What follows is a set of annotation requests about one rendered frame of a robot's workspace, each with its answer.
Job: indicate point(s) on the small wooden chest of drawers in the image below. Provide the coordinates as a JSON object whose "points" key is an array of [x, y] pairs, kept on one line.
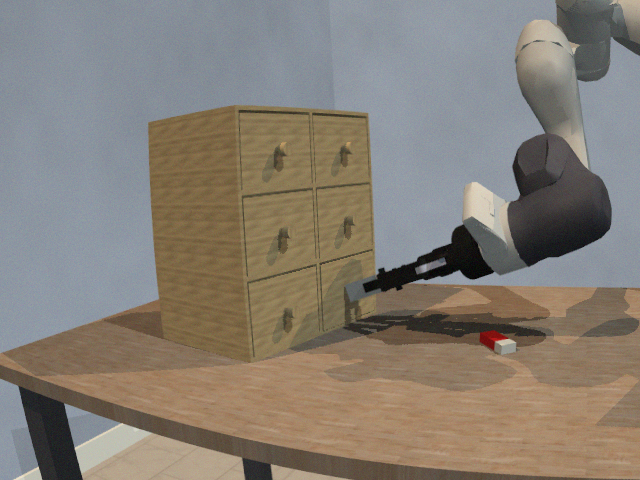
{"points": [[197, 220]]}

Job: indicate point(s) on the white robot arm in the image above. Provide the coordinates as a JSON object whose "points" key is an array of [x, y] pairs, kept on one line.
{"points": [[562, 206]]}

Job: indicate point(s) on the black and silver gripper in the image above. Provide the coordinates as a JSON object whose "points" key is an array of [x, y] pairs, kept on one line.
{"points": [[464, 254]]}

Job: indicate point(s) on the wooden drawer front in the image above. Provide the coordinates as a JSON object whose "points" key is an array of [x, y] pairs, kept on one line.
{"points": [[266, 162], [278, 230], [334, 159], [272, 320], [339, 229], [334, 275]]}

